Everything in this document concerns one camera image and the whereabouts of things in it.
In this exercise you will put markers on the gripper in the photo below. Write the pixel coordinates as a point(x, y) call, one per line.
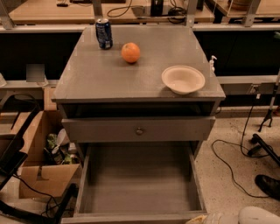
point(221, 218)

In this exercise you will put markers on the grey drawer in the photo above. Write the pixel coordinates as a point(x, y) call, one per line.
point(109, 130)
point(138, 183)

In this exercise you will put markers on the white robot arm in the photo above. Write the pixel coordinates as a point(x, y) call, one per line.
point(247, 215)

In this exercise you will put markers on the grey top drawer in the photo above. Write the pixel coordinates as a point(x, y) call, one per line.
point(109, 130)

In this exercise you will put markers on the grey wooden drawer cabinet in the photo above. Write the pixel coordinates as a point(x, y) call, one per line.
point(99, 83)

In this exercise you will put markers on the black shoe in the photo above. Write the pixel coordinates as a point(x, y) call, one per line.
point(269, 185)

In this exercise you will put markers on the black floor stand leg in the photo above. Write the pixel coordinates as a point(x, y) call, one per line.
point(260, 144)

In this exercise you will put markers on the black tripod stand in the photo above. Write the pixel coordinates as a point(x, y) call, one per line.
point(268, 116)

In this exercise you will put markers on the white paper bowl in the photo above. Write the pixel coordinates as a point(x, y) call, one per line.
point(183, 80)

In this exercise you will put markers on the small white pump bottle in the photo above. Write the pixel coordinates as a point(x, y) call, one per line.
point(211, 63)

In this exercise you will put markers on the open cardboard box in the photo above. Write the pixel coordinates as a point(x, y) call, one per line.
point(43, 177)

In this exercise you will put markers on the orange fruit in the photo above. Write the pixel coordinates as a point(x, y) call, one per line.
point(130, 52)

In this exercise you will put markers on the blue soda can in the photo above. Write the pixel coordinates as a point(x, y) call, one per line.
point(103, 33)

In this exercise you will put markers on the wooden background workbench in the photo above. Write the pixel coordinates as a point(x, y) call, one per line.
point(58, 12)

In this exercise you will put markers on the black chair frame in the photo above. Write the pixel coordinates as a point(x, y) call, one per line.
point(12, 157)

